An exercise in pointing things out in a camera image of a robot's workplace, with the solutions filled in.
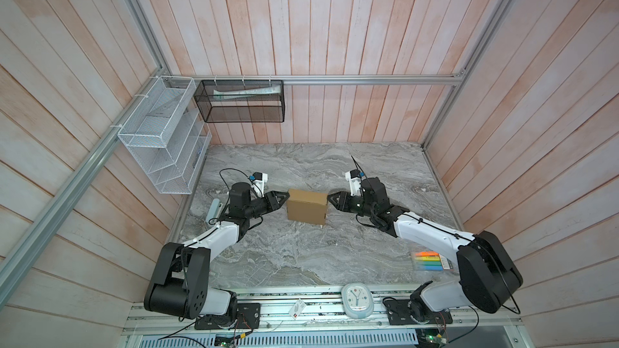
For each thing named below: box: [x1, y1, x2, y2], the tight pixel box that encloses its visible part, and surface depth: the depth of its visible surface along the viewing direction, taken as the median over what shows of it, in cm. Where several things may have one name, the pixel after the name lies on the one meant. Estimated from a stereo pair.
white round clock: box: [341, 281, 374, 319], surface depth 76 cm
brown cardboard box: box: [286, 188, 329, 225], surface depth 85 cm
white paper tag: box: [288, 299, 307, 320], surface depth 76 cm
